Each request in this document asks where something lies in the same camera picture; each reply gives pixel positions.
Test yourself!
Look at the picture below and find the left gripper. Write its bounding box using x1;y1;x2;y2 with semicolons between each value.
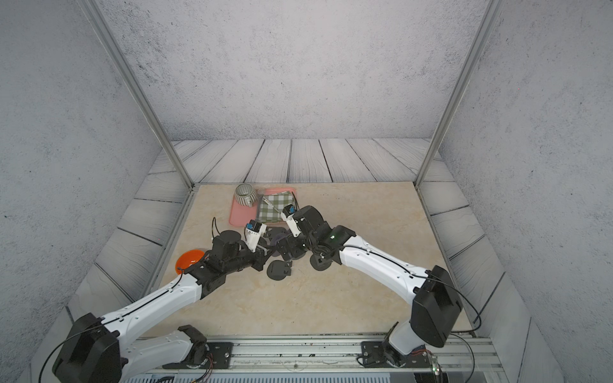
223;242;277;277

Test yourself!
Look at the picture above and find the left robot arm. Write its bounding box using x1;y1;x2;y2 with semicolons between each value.
51;227;271;382

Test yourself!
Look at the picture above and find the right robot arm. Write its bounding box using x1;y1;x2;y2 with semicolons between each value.
276;205;463;355

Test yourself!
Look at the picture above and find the green checkered cloth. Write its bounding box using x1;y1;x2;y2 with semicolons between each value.
257;191;295;223

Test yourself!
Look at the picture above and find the pink tray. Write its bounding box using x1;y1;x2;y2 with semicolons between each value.
228;187;297;227

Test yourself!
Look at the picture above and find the orange plastic bowl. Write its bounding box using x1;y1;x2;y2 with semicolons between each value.
175;249;205;274

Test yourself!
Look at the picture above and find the white handled spoon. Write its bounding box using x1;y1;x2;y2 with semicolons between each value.
262;196;282;215

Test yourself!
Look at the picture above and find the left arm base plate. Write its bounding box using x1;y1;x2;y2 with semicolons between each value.
162;342;234;370

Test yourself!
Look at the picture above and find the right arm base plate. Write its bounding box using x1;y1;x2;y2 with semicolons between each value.
356;342;433;369

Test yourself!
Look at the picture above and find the aluminium front rail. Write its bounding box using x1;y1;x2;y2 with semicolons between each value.
112;334;509;383

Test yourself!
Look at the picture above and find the left aluminium frame post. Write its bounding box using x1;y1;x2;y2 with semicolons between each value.
78;0;195;191

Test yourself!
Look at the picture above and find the aluminium frame post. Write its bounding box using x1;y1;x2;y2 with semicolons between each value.
78;0;195;191
414;0;504;190

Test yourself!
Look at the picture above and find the right aluminium frame post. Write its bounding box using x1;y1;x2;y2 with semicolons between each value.
414;0;504;190

